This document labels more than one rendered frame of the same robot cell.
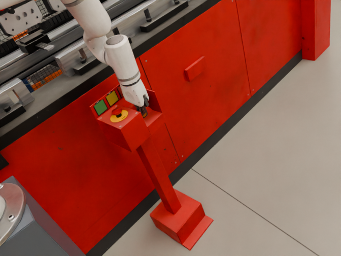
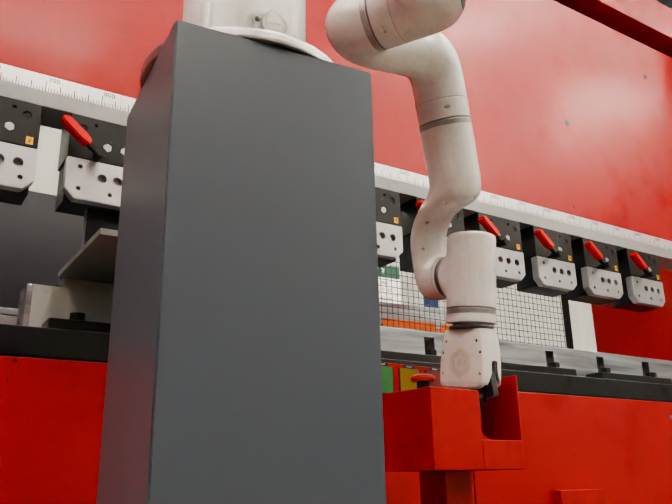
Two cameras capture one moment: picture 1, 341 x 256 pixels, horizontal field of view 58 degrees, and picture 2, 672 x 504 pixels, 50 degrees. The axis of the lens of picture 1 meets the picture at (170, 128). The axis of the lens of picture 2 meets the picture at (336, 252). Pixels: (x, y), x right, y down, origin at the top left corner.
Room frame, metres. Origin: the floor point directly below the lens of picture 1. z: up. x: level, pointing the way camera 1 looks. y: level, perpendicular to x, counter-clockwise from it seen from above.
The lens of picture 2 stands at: (-0.16, 0.35, 0.65)
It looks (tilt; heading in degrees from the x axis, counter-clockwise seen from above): 18 degrees up; 358
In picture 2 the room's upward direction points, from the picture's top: 1 degrees counter-clockwise
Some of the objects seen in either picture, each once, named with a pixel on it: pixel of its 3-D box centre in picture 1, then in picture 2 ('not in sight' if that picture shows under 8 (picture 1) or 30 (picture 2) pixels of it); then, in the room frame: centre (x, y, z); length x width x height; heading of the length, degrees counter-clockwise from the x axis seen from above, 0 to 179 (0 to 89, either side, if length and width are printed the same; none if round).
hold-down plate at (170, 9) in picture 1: (164, 15); (527, 372); (1.57, -0.18, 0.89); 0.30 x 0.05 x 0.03; 121
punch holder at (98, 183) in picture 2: not in sight; (103, 170); (1.09, 0.73, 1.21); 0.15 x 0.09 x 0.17; 121
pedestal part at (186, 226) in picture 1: (181, 217); not in sight; (1.01, 0.12, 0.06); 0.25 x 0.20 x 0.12; 35
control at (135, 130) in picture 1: (129, 114); (441, 413); (1.03, 0.13, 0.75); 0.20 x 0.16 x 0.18; 125
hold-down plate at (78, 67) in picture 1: (103, 54); (395, 360); (1.37, 0.16, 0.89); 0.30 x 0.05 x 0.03; 121
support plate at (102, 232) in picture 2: not in sight; (133, 262); (0.98, 0.64, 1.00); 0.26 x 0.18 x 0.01; 31
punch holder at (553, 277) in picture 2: not in sight; (543, 262); (1.71, -0.30, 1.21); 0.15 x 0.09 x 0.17; 121
